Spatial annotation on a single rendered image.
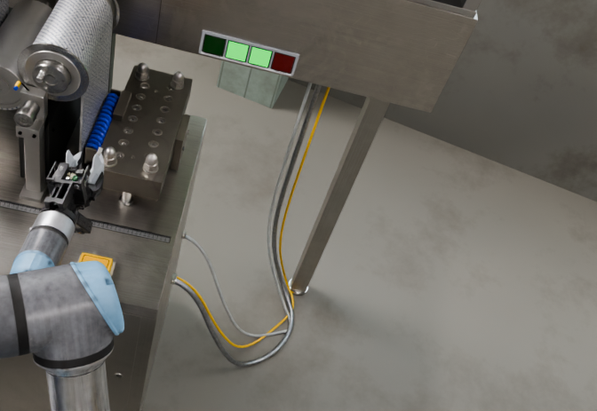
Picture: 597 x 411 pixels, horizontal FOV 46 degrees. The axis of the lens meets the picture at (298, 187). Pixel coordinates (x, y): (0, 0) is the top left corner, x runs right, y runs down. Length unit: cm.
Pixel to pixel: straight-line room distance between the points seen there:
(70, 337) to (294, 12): 101
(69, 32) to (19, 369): 92
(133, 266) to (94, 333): 62
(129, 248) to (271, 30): 63
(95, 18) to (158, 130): 32
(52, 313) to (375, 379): 185
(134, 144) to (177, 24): 32
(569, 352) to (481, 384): 48
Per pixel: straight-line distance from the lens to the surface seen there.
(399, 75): 186
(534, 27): 339
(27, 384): 212
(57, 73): 155
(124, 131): 178
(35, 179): 176
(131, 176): 167
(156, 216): 177
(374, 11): 175
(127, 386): 200
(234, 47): 182
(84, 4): 168
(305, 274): 272
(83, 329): 106
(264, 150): 332
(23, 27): 172
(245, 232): 296
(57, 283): 105
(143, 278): 166
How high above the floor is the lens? 226
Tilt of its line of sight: 45 degrees down
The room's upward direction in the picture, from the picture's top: 20 degrees clockwise
